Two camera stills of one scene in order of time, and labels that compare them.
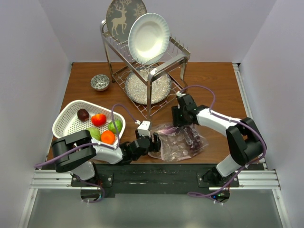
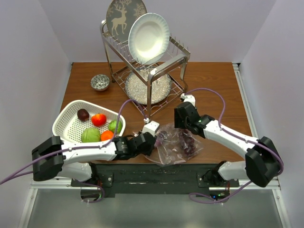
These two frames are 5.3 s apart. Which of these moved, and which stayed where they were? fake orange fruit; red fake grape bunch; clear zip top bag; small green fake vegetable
Moved: red fake grape bunch
Stayed: small green fake vegetable; clear zip top bag; fake orange fruit
